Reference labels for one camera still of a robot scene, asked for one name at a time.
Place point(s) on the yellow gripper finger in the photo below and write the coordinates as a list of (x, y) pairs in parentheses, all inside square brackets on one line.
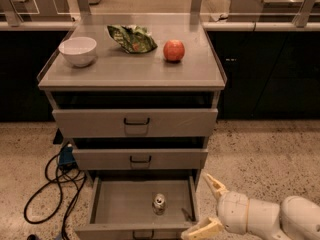
[(217, 188), (206, 228)]

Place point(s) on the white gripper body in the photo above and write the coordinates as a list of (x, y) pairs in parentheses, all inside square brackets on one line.
[(232, 208)]

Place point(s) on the silver 7up can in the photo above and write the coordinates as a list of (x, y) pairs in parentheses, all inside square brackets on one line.
[(159, 204)]

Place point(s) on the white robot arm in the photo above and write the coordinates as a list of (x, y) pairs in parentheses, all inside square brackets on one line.
[(295, 218)]

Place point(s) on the grey bottom drawer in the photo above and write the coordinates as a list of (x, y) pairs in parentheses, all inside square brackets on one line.
[(122, 210)]

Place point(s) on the grey drawer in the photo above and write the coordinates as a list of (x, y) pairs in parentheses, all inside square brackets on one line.
[(102, 123), (122, 210), (140, 159)]

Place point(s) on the grey drawer cabinet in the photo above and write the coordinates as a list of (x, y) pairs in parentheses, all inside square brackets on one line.
[(118, 80)]

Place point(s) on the grey middle drawer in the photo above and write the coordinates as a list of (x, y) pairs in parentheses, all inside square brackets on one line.
[(140, 159)]

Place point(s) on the grey top drawer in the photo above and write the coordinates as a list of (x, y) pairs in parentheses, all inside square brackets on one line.
[(102, 123)]

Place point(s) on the red apple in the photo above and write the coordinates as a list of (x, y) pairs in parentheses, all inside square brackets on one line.
[(173, 50)]

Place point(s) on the blue power box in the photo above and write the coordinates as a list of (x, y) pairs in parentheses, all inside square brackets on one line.
[(66, 157)]

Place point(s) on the green chip bag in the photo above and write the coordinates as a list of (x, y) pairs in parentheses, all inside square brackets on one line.
[(134, 39)]

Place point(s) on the background grey table right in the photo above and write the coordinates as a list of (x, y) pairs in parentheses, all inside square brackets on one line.
[(263, 10)]

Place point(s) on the white bowl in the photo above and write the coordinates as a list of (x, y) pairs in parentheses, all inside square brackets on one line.
[(79, 51)]

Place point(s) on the grey counter rail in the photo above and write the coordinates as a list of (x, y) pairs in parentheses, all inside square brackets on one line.
[(208, 26)]

